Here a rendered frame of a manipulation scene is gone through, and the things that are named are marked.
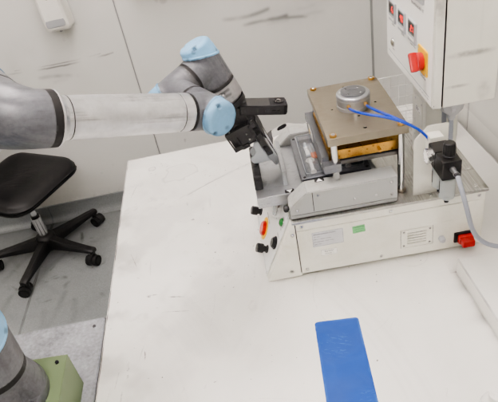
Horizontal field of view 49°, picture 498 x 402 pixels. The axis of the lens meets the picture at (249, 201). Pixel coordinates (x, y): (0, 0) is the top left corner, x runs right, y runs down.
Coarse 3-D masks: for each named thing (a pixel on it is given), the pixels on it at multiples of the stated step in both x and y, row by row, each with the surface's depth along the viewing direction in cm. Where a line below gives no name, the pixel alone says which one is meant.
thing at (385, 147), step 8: (320, 128) 132; (392, 136) 124; (344, 144) 125; (352, 144) 124; (360, 144) 124; (368, 144) 123; (376, 144) 123; (384, 144) 123; (392, 144) 124; (328, 152) 124; (344, 152) 124; (352, 152) 124; (360, 152) 124; (368, 152) 124; (376, 152) 125; (384, 152) 125; (392, 152) 125; (344, 160) 125; (352, 160) 125; (360, 160) 125
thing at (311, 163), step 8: (296, 136) 142; (304, 136) 142; (304, 144) 138; (312, 144) 138; (304, 152) 135; (312, 152) 135; (304, 160) 132; (312, 160) 132; (312, 168) 129; (320, 168) 128
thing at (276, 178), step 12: (276, 144) 139; (288, 156) 141; (264, 168) 139; (276, 168) 138; (288, 168) 137; (372, 168) 131; (264, 180) 134; (276, 180) 133; (288, 180) 133; (300, 180) 132; (264, 192) 130; (276, 192) 129; (264, 204) 130; (276, 204) 130
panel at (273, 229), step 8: (264, 208) 152; (264, 216) 150; (272, 216) 142; (280, 216) 135; (288, 216) 129; (272, 224) 141; (272, 232) 140; (280, 232) 133; (264, 240) 146; (280, 240) 131; (272, 248) 137; (264, 256) 143; (272, 256) 136
